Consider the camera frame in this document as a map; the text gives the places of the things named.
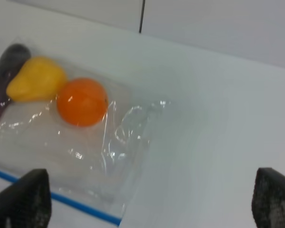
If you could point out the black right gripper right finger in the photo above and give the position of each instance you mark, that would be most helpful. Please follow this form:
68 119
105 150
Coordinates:
268 201

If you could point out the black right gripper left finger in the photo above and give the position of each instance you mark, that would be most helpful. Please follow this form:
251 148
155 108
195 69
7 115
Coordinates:
27 202

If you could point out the clear zip bag blue zipper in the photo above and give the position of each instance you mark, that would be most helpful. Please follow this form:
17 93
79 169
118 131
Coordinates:
93 169

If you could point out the orange fruit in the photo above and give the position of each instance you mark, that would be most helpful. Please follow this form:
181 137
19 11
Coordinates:
82 102

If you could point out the purple eggplant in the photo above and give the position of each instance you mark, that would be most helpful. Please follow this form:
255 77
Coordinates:
11 61

